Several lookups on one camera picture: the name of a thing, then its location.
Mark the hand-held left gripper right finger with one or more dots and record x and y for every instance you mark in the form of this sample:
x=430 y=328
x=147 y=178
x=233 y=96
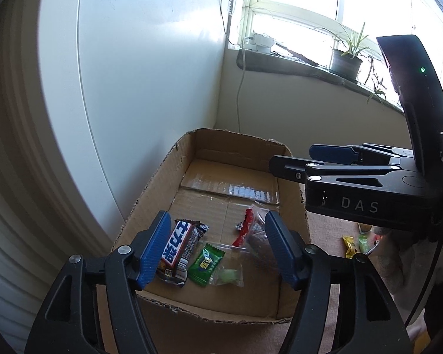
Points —
x=278 y=250

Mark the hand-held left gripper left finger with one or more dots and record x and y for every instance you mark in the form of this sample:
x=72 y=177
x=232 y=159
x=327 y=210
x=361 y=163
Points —
x=157 y=250

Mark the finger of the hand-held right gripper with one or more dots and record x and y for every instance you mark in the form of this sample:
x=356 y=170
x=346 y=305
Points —
x=288 y=167
x=330 y=152

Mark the brown chocolate bar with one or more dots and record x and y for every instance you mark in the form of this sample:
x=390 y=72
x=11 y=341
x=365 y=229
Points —
x=179 y=247

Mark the clear red-tied snack packet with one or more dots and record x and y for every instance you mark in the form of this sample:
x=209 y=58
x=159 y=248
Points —
x=253 y=236

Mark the cardboard box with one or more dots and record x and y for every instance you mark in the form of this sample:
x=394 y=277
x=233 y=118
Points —
x=225 y=177

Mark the yellow candy packet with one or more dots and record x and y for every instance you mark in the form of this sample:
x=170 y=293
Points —
x=349 y=247

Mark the person's right hand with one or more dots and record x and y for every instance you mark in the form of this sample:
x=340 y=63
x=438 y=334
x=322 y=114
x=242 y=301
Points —
x=398 y=265

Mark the pink table cloth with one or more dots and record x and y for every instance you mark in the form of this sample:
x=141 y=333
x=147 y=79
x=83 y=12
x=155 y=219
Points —
x=328 y=236

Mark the small trailing plant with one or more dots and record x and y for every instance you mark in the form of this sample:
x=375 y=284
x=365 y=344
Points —
x=376 y=90

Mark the potted spider plant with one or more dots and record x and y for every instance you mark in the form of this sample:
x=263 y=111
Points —
x=345 y=66

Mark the grey window sill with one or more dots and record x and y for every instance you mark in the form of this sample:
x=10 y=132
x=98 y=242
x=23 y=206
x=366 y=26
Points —
x=299 y=68

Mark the white electrical device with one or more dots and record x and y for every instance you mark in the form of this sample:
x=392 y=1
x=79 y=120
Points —
x=258 y=42

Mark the white ribbed radiator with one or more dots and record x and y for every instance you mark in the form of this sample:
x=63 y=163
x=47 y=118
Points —
x=22 y=210

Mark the white refrigerator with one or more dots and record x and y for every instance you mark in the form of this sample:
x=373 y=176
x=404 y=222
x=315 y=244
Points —
x=151 y=81

